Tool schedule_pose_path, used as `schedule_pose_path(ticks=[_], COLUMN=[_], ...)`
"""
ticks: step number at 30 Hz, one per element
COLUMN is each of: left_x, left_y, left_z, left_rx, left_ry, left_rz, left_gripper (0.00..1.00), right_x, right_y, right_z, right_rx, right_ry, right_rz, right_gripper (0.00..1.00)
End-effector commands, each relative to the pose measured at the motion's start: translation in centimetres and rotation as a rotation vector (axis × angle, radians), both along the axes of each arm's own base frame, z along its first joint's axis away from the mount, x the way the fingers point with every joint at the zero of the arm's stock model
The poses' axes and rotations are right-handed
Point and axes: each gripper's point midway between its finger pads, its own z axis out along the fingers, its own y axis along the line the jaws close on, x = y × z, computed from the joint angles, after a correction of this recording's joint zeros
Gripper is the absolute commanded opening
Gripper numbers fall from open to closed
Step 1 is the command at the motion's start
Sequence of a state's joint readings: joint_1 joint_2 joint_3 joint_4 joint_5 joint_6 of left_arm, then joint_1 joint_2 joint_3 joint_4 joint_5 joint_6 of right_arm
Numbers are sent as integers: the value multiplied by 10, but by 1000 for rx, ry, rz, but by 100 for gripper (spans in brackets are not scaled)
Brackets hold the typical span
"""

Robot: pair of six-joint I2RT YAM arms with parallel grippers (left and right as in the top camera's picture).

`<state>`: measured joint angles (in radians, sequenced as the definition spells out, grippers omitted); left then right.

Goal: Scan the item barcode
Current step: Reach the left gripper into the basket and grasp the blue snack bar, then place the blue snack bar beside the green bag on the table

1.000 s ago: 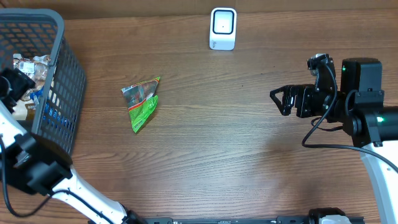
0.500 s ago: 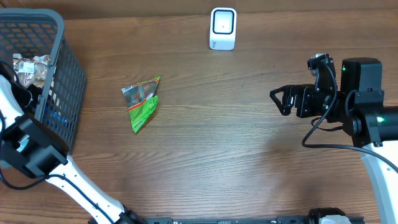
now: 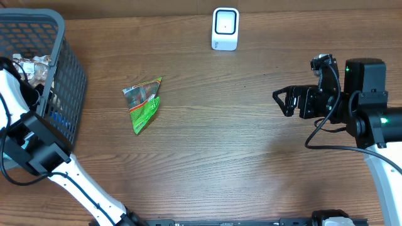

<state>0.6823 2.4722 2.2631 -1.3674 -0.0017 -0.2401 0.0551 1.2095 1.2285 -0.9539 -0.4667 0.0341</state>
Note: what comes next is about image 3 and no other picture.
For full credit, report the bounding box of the green red snack bag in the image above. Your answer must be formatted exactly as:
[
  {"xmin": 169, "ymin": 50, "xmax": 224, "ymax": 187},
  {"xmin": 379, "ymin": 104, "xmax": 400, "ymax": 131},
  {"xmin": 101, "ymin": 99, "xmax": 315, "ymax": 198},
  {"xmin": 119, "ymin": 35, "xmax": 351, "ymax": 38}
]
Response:
[{"xmin": 122, "ymin": 77, "xmax": 162, "ymax": 135}]

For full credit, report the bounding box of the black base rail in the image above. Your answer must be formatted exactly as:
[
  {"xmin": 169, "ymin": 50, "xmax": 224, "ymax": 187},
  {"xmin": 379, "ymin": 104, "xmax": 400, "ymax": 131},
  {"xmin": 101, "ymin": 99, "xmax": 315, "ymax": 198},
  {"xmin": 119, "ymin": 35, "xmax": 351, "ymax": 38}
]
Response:
[{"xmin": 89, "ymin": 218, "xmax": 369, "ymax": 226}]

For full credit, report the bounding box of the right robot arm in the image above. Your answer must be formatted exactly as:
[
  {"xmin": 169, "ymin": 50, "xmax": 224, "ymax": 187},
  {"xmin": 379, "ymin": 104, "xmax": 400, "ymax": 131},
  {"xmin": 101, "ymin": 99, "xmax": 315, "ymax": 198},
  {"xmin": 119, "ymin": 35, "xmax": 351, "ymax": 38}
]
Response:
[{"xmin": 273, "ymin": 54, "xmax": 401, "ymax": 225}]

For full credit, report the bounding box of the grey plastic mesh basket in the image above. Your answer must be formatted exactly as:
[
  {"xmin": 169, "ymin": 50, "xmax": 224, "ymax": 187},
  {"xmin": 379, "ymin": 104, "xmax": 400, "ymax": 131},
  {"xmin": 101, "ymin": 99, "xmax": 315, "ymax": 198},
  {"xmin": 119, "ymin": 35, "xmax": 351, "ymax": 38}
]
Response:
[{"xmin": 1, "ymin": 8, "xmax": 87, "ymax": 144}]

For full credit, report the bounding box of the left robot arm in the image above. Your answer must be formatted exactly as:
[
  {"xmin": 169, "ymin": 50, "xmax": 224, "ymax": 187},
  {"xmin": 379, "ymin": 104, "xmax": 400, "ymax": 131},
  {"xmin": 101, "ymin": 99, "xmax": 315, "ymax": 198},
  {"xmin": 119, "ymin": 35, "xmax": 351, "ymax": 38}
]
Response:
[{"xmin": 1, "ymin": 57, "xmax": 146, "ymax": 225}]

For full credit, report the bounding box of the beige brown snack pouch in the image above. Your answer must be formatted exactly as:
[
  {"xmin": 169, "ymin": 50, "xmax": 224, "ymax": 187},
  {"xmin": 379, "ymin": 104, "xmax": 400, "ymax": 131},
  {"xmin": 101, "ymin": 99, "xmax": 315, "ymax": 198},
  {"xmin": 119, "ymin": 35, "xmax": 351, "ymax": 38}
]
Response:
[{"xmin": 13, "ymin": 54, "xmax": 52, "ymax": 87}]

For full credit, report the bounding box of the white barcode scanner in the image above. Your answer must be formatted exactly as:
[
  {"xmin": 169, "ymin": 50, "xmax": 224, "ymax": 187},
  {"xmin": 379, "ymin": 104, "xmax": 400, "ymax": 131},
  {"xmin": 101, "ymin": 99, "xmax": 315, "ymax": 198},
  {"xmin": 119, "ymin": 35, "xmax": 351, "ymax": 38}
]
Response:
[{"xmin": 211, "ymin": 7, "xmax": 239, "ymax": 51}]

